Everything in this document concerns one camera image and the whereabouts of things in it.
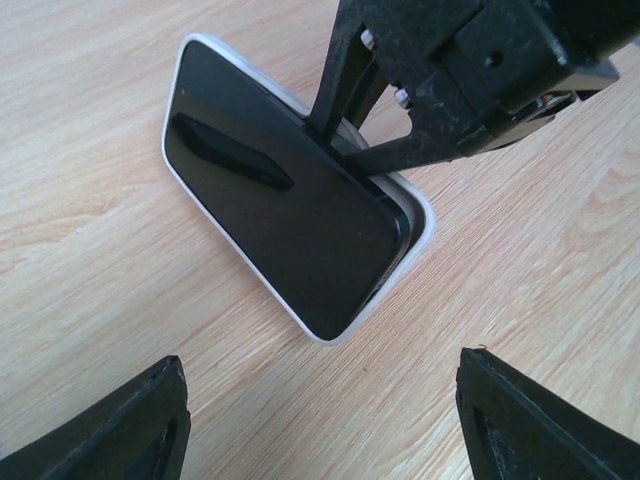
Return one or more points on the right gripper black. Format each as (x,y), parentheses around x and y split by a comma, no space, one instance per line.
(479,75)

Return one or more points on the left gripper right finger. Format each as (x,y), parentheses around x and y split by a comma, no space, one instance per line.
(514,428)

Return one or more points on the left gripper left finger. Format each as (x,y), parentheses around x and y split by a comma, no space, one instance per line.
(139,431)

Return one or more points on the black smartphone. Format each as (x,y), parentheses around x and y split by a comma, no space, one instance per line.
(322,237)

